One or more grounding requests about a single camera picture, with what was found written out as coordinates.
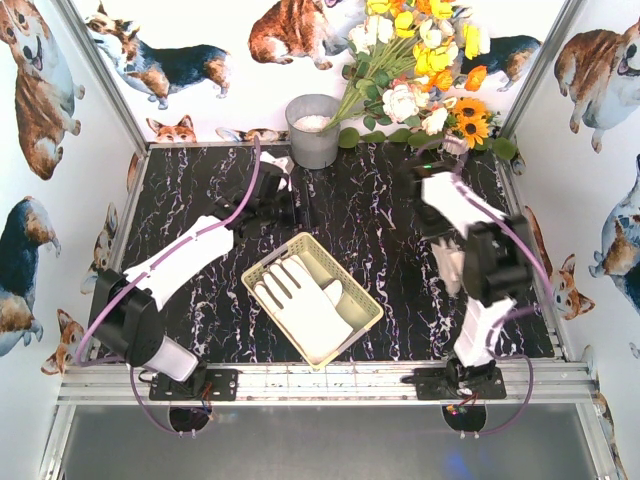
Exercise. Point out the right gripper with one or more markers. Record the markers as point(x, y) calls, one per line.
point(445, 242)

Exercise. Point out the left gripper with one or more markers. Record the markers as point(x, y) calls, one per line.
point(293, 206)

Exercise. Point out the white glove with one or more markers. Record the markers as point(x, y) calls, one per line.
point(450, 260)
point(306, 311)

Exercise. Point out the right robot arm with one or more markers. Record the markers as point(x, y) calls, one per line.
point(479, 250)

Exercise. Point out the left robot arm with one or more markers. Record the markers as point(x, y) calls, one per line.
point(126, 307)

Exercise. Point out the pale green storage basket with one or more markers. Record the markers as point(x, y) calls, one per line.
point(356, 306)

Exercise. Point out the grey bucket with gravel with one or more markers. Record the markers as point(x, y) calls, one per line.
point(313, 139)

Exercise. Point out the sunflower pot white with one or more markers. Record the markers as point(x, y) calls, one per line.
point(471, 120)

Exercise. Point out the artificial flower bouquet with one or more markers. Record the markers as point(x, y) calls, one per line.
point(406, 55)

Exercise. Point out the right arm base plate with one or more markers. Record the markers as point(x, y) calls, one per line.
point(437, 384)

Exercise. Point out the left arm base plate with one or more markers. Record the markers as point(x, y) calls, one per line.
point(212, 384)

